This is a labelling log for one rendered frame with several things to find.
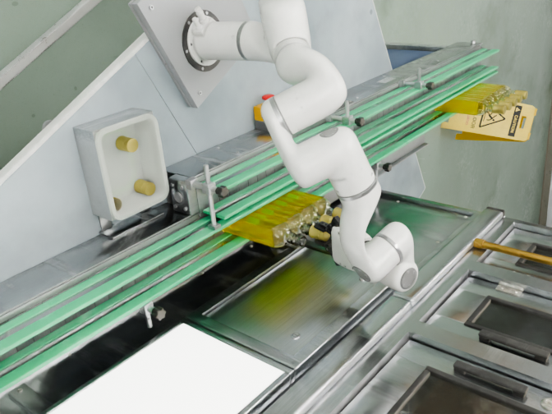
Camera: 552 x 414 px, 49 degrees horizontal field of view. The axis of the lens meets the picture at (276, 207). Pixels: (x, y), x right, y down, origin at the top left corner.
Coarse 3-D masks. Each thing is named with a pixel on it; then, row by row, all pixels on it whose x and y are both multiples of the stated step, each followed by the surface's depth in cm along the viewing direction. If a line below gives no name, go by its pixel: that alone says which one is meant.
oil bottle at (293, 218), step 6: (258, 210) 161; (264, 210) 161; (270, 210) 161; (276, 210) 160; (282, 210) 160; (288, 210) 160; (270, 216) 158; (276, 216) 157; (282, 216) 157; (288, 216) 157; (294, 216) 156; (300, 216) 157; (288, 222) 155; (294, 222) 155; (300, 222) 156; (294, 228) 155
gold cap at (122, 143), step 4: (120, 136) 146; (124, 136) 146; (116, 140) 145; (120, 140) 145; (124, 140) 144; (128, 140) 143; (132, 140) 144; (136, 140) 145; (116, 144) 145; (120, 144) 144; (124, 144) 144; (128, 144) 143; (132, 144) 144; (136, 144) 145; (120, 148) 145; (124, 148) 144; (128, 148) 143; (132, 148) 144; (136, 148) 145; (132, 152) 145
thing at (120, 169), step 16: (112, 128) 135; (128, 128) 148; (144, 128) 147; (96, 144) 134; (112, 144) 145; (144, 144) 149; (160, 144) 147; (112, 160) 146; (128, 160) 150; (144, 160) 152; (160, 160) 148; (112, 176) 147; (128, 176) 151; (144, 176) 154; (160, 176) 151; (112, 192) 148; (128, 192) 152; (160, 192) 152; (112, 208) 140; (128, 208) 146; (144, 208) 147
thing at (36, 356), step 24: (432, 120) 240; (384, 144) 218; (312, 192) 184; (216, 240) 161; (240, 240) 160; (192, 264) 150; (144, 288) 143; (168, 288) 142; (96, 312) 135; (120, 312) 134; (48, 336) 128; (72, 336) 127; (24, 360) 122; (48, 360) 121; (0, 384) 115
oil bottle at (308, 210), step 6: (282, 198) 167; (288, 198) 167; (270, 204) 165; (276, 204) 164; (282, 204) 164; (288, 204) 163; (294, 204) 163; (300, 204) 163; (306, 204) 162; (294, 210) 160; (300, 210) 159; (306, 210) 159; (312, 210) 160; (306, 216) 159; (312, 216) 159; (306, 222) 159
